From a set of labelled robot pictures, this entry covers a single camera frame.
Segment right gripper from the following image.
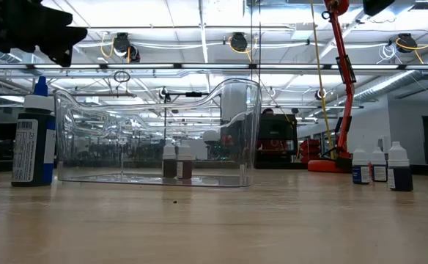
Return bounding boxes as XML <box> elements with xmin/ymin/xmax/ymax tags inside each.
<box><xmin>361</xmin><ymin>0</ymin><xmax>396</xmax><ymax>17</ymax></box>

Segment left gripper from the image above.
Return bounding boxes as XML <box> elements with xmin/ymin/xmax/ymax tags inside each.
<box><xmin>0</xmin><ymin>0</ymin><xmax>89</xmax><ymax>68</ymax></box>

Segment large blue-capped dye bottle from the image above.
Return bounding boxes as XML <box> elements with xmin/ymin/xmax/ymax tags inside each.
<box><xmin>11</xmin><ymin>76</ymin><xmax>57</xmax><ymax>188</ymax></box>

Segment clear plastic bin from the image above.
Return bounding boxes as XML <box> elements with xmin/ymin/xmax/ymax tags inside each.
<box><xmin>53</xmin><ymin>78</ymin><xmax>262</xmax><ymax>188</ymax></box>

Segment small black dye bottle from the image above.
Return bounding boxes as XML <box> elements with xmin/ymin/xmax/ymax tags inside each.
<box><xmin>369</xmin><ymin>146</ymin><xmax>388</xmax><ymax>183</ymax></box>

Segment small blue dye bottle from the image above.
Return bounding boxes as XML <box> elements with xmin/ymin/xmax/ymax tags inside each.
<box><xmin>352</xmin><ymin>145</ymin><xmax>371</xmax><ymax>185</ymax></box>

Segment small dark green dye bottle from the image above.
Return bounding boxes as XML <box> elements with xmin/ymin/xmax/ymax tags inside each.
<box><xmin>387</xmin><ymin>141</ymin><xmax>414</xmax><ymax>192</ymax></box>

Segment small brown dye bottle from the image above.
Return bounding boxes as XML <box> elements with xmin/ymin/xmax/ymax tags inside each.
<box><xmin>162</xmin><ymin>141</ymin><xmax>177</xmax><ymax>180</ymax></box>

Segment small maroon dye bottle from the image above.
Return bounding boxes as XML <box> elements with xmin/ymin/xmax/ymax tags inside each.
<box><xmin>176</xmin><ymin>142</ymin><xmax>193</xmax><ymax>180</ymax></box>

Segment black computer monitor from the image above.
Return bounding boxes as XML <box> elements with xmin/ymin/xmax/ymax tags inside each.
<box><xmin>257</xmin><ymin>113</ymin><xmax>298</xmax><ymax>164</ymax></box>
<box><xmin>0</xmin><ymin>122</ymin><xmax>18</xmax><ymax>141</ymax></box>

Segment red stacked stools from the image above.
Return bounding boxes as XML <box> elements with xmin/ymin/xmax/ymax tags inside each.
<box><xmin>299</xmin><ymin>138</ymin><xmax>322</xmax><ymax>164</ymax></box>

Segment white dome-shaped device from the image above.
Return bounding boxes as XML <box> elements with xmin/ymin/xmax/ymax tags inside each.
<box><xmin>202</xmin><ymin>130</ymin><xmax>221</xmax><ymax>144</ymax></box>

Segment black ceiling cable reel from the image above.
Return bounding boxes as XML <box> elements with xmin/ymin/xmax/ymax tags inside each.
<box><xmin>228</xmin><ymin>32</ymin><xmax>254</xmax><ymax>62</ymax></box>
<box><xmin>111</xmin><ymin>32</ymin><xmax>141</xmax><ymax>63</ymax></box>
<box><xmin>395</xmin><ymin>31</ymin><xmax>428</xmax><ymax>53</ymax></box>

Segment silver ceiling air duct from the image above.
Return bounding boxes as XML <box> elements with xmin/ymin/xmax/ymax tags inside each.
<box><xmin>353</xmin><ymin>45</ymin><xmax>428</xmax><ymax>103</ymax></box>
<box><xmin>0</xmin><ymin>47</ymin><xmax>30</xmax><ymax>65</ymax></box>

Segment black hanging wire loop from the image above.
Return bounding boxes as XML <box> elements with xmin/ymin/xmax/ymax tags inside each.
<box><xmin>113</xmin><ymin>70</ymin><xmax>131</xmax><ymax>84</ymax></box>

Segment yellow hanging cable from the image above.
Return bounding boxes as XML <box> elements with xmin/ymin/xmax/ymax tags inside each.
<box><xmin>309</xmin><ymin>0</ymin><xmax>334</xmax><ymax>159</ymax></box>

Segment thin black hanging cable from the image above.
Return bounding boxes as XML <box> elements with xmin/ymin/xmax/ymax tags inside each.
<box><xmin>258</xmin><ymin>0</ymin><xmax>262</xmax><ymax>84</ymax></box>
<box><xmin>249</xmin><ymin>0</ymin><xmax>254</xmax><ymax>81</ymax></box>

